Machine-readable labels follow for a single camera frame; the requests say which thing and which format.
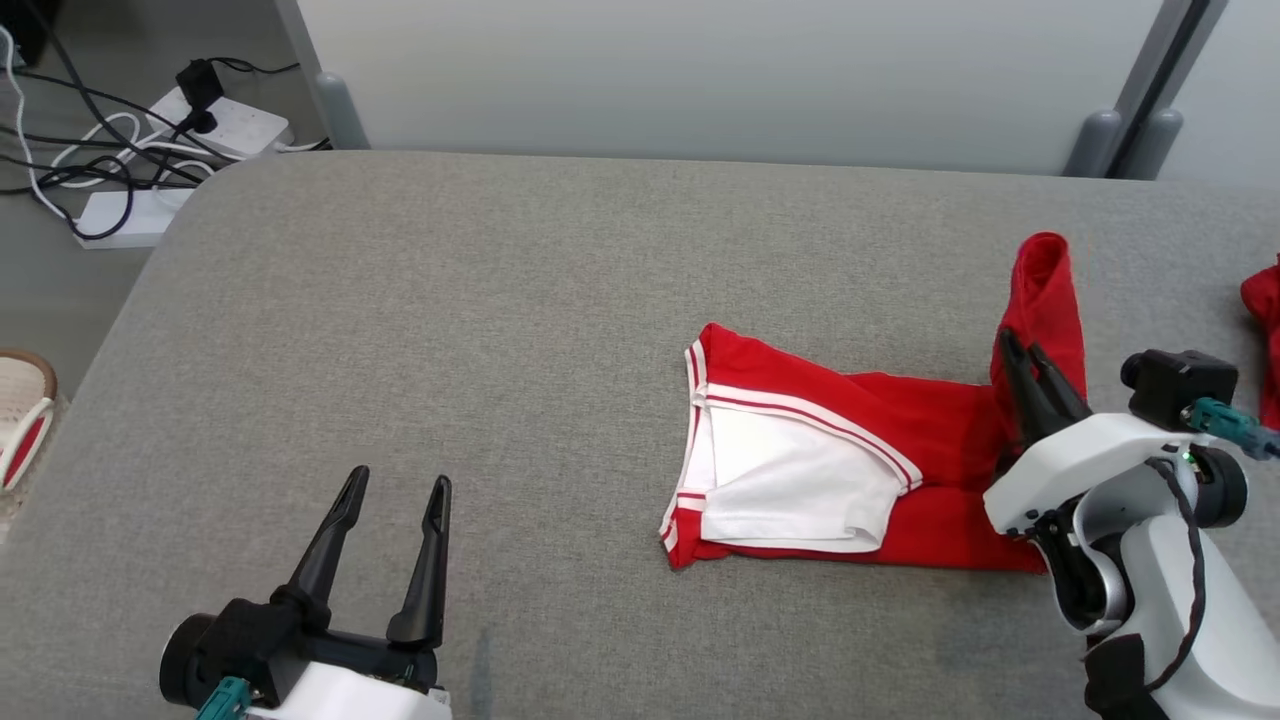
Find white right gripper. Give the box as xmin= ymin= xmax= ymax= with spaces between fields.
xmin=983 ymin=328 xmax=1201 ymax=541

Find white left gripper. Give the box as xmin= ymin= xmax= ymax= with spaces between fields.
xmin=250 ymin=465 xmax=453 ymax=720

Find red and white jersey shirt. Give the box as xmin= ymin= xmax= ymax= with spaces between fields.
xmin=658 ymin=232 xmax=1091 ymax=573

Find red shorts with white stripe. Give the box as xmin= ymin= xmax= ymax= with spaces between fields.
xmin=1240 ymin=255 xmax=1280 ymax=431

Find grey partition foot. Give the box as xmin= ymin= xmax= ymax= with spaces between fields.
xmin=315 ymin=72 xmax=371 ymax=151
xmin=1063 ymin=110 xmax=1126 ymax=179
xmin=1118 ymin=108 xmax=1184 ymax=181

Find narrow white partition panel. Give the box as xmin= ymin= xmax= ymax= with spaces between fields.
xmin=1160 ymin=0 xmax=1280 ymax=183

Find beige and red slipper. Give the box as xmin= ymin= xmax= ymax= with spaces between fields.
xmin=0 ymin=350 xmax=59 ymax=491

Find plain white power strip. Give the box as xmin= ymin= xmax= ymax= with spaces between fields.
xmin=75 ymin=185 xmax=196 ymax=249

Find white power strip with plugs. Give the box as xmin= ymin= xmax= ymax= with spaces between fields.
xmin=148 ymin=85 xmax=293 ymax=161

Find wide white partition panel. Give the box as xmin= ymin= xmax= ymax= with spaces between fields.
xmin=275 ymin=0 xmax=1166 ymax=176

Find black power adapter plug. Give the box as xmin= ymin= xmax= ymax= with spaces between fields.
xmin=176 ymin=58 xmax=226 ymax=136

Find teal right camera connector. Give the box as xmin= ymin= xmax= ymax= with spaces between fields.
xmin=1185 ymin=397 xmax=1280 ymax=461

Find teal camera connector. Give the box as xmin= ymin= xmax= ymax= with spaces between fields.
xmin=195 ymin=677 xmax=251 ymax=720
xmin=1185 ymin=397 xmax=1280 ymax=461

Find teal left camera connector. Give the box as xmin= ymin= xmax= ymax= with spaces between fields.
xmin=195 ymin=677 xmax=251 ymax=720

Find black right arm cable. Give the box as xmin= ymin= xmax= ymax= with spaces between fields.
xmin=1145 ymin=455 xmax=1211 ymax=691

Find dark grey partition post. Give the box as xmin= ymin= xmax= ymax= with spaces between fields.
xmin=1110 ymin=0 xmax=1231 ymax=179

